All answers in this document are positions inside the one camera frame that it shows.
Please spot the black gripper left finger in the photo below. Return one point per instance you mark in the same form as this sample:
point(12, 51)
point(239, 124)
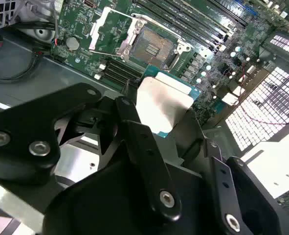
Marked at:
point(24, 127)

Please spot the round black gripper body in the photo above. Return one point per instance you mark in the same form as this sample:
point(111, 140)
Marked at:
point(110, 208)

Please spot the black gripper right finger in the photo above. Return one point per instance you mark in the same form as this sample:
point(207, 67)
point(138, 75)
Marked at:
point(232, 195)

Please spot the silver CPU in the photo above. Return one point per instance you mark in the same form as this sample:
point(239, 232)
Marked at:
point(159, 107)

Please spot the metal socket cover frame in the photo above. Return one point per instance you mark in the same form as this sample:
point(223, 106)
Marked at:
point(96, 30)

